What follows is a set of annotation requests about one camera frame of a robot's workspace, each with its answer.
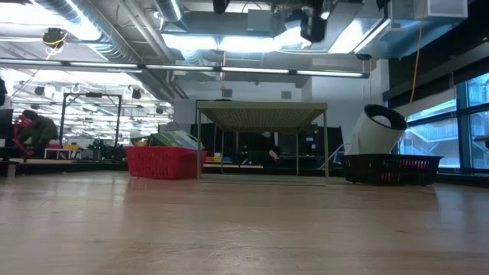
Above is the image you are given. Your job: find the black frame stand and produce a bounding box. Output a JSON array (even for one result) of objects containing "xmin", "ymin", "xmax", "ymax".
[{"xmin": 59, "ymin": 92, "xmax": 123, "ymax": 150}]

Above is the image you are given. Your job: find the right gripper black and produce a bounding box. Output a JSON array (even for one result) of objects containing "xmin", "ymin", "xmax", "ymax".
[{"xmin": 300, "ymin": 0, "xmax": 329, "ymax": 44}]

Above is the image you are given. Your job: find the person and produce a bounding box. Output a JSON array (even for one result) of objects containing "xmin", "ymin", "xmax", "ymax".
[
  {"xmin": 250, "ymin": 131, "xmax": 282, "ymax": 167},
  {"xmin": 17, "ymin": 109, "xmax": 59, "ymax": 157}
]

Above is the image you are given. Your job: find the white cylinder with black rim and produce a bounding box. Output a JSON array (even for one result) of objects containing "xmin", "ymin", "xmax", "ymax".
[{"xmin": 345, "ymin": 103, "xmax": 408, "ymax": 156}]

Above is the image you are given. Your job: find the silver rectangular air duct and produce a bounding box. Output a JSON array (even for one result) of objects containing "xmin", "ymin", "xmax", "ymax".
[{"xmin": 244, "ymin": 0, "xmax": 469, "ymax": 54}]

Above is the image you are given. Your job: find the black cabinet row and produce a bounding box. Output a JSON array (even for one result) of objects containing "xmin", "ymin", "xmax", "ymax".
[{"xmin": 189, "ymin": 122, "xmax": 345, "ymax": 169}]

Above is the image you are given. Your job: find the pale green perforated metal shelf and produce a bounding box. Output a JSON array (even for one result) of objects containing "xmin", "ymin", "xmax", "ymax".
[{"xmin": 195, "ymin": 99, "xmax": 330, "ymax": 187}]

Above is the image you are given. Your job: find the round black ceiling device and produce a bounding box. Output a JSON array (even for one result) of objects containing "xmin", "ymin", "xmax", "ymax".
[{"xmin": 40, "ymin": 27, "xmax": 69, "ymax": 50}]

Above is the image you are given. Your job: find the red plastic basket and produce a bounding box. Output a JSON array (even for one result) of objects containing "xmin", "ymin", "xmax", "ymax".
[{"xmin": 125, "ymin": 145, "xmax": 208, "ymax": 180}]

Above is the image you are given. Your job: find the long linear pendant light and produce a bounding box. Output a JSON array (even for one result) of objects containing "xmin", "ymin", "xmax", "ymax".
[{"xmin": 0, "ymin": 59, "xmax": 371, "ymax": 79}]

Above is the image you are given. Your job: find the green and blue card box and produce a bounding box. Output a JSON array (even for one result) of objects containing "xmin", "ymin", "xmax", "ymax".
[{"xmin": 147, "ymin": 130, "xmax": 204, "ymax": 150}]

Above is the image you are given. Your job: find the silver round ventilation duct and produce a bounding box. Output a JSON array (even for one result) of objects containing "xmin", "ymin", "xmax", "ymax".
[{"xmin": 34, "ymin": 0, "xmax": 184, "ymax": 100}]

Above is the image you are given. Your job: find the red and black machine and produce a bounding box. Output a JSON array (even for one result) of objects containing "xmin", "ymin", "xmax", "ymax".
[{"xmin": 12, "ymin": 116, "xmax": 35, "ymax": 157}]

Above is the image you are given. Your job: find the window with black frame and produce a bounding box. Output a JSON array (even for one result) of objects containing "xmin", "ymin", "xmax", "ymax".
[{"xmin": 404, "ymin": 72, "xmax": 489, "ymax": 173}]

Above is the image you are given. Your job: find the black plastic basket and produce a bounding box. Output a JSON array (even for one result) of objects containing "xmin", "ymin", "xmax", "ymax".
[{"xmin": 342, "ymin": 153, "xmax": 444, "ymax": 186}]

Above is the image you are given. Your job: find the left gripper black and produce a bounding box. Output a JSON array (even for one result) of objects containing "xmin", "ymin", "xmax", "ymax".
[{"xmin": 212, "ymin": 0, "xmax": 230, "ymax": 15}]

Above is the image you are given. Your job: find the yellow hanging cable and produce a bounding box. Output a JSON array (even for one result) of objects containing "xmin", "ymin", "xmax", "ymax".
[{"xmin": 409, "ymin": 0, "xmax": 426, "ymax": 105}]

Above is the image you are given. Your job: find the red flat box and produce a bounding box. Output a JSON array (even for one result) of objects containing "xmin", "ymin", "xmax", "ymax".
[{"xmin": 400, "ymin": 159, "xmax": 431, "ymax": 171}]

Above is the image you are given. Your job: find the white table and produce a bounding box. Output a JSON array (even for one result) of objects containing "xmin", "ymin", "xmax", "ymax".
[{"xmin": 44, "ymin": 147, "xmax": 83, "ymax": 160}]

